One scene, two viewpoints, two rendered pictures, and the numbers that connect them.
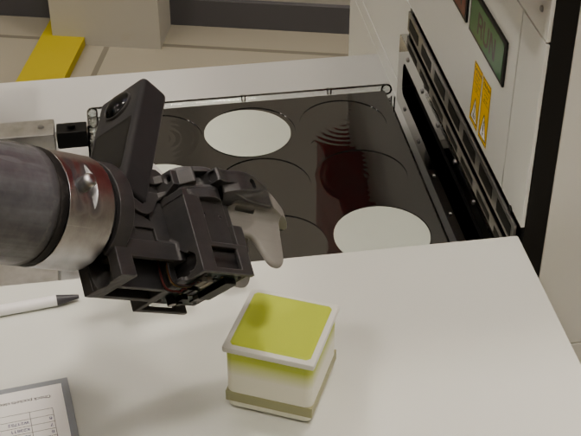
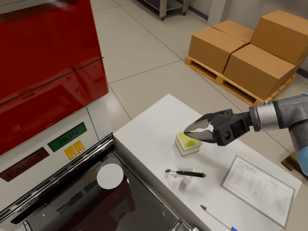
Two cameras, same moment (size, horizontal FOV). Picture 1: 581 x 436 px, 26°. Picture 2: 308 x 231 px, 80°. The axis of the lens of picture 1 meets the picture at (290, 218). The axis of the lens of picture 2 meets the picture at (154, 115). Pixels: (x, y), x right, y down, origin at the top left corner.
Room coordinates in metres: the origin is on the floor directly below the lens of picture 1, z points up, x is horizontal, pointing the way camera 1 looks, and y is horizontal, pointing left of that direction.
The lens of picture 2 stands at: (1.07, 0.21, 1.59)
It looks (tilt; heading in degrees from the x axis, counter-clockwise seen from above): 50 degrees down; 231
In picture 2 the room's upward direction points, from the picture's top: 3 degrees clockwise
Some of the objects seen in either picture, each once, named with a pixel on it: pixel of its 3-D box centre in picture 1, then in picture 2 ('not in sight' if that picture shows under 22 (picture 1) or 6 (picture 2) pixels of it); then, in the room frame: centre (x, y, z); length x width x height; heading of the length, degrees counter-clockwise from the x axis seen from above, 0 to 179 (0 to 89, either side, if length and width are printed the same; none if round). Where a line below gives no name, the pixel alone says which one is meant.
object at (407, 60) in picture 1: (447, 163); (67, 179); (1.17, -0.18, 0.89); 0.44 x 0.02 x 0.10; 9
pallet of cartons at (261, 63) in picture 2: not in sight; (245, 48); (-1.19, -0.79, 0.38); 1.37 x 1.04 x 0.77; 82
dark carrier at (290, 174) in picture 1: (264, 186); (103, 221); (1.12, 0.03, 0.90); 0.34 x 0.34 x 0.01; 9
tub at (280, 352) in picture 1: (282, 355); (187, 142); (0.74, 0.01, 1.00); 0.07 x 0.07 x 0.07; 73
